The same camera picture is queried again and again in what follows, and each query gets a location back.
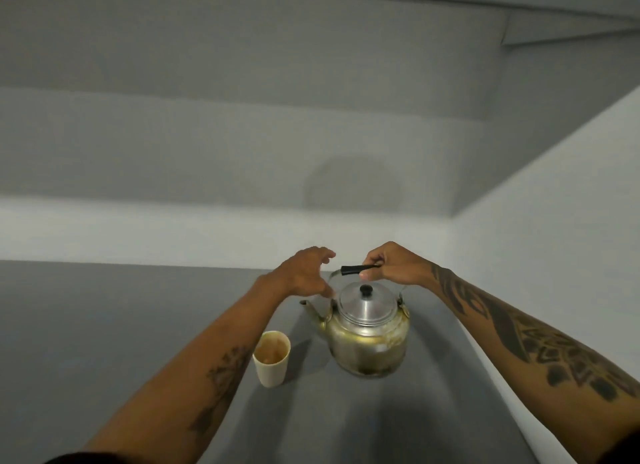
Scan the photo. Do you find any person's left hand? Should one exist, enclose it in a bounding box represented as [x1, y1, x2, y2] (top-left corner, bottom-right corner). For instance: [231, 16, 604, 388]
[257, 247, 337, 300]

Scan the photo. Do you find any person's right hand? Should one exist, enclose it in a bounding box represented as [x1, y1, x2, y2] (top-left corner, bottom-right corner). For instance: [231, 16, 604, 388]
[359, 242, 442, 288]

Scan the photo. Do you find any tarnished metal kettle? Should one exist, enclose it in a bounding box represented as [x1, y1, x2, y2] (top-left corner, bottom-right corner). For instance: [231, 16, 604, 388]
[299, 264, 412, 379]

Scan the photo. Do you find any person's left forearm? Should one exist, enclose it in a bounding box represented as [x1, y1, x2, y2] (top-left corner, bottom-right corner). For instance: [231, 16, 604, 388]
[82, 275, 296, 464]

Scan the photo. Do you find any person's right forearm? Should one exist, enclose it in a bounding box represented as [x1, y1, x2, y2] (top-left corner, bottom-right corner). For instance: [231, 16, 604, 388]
[429, 263, 640, 464]

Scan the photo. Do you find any silver kettle lid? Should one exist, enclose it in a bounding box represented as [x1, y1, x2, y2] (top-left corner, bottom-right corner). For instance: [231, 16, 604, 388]
[337, 281, 399, 327]

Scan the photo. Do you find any cream paper cup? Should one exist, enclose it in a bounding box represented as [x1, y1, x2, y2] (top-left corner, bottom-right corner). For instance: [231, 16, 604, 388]
[252, 331, 292, 389]

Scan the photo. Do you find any black shirt sleeve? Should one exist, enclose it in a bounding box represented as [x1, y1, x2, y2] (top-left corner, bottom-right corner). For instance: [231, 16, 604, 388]
[44, 451, 128, 464]

